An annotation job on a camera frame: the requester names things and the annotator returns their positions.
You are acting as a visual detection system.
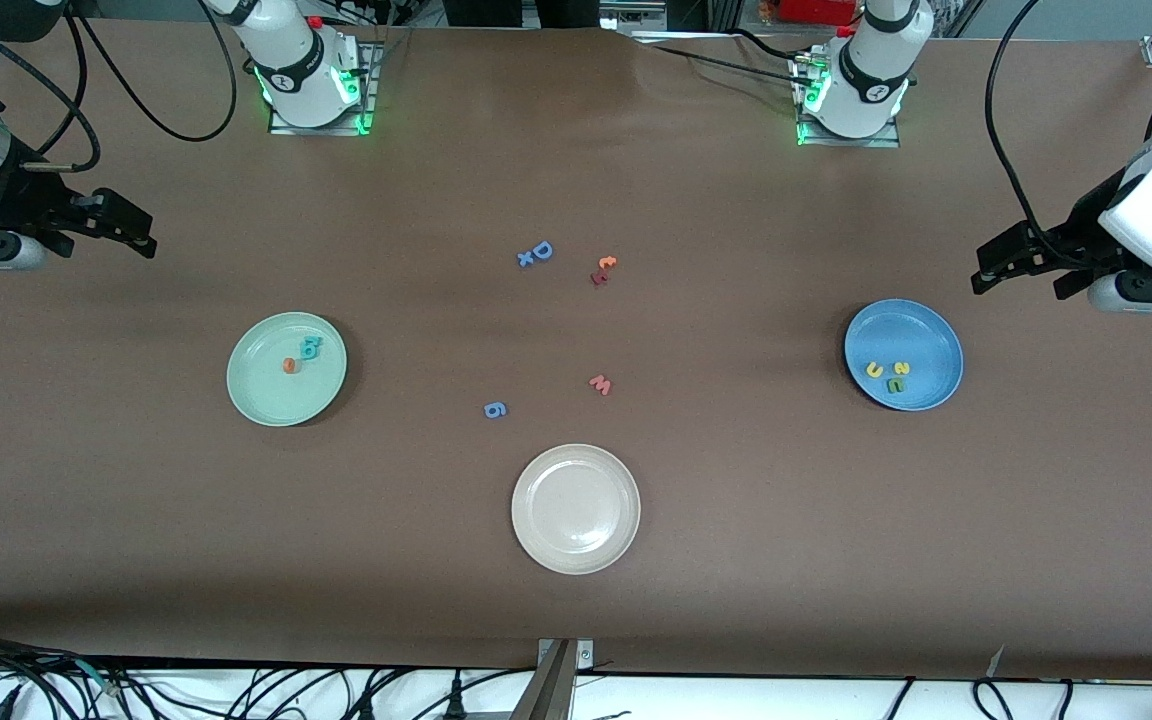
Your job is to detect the pale green round plate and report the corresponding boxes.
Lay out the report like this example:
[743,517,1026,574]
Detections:
[226,312,348,428]

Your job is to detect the red box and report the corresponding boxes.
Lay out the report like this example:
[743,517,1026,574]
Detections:
[774,0,859,26]

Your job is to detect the teal tipped cable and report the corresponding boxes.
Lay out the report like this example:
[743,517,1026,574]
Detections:
[71,655,127,698]

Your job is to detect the beige round plate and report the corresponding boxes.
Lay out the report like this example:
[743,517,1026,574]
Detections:
[511,444,642,576]

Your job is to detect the aluminium frame beam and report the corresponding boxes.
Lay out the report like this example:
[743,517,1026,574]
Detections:
[509,638,597,720]

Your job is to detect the thin black table cable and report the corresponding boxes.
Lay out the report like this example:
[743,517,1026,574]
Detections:
[636,38,803,85]
[726,28,815,59]

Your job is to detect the blue round plate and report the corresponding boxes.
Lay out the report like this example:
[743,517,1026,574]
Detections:
[844,299,965,412]

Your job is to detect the grey metal rack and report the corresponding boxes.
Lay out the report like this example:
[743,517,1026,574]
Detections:
[598,0,707,33]

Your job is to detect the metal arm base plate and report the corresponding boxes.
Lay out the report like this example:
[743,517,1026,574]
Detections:
[794,50,903,149]
[268,40,379,136]

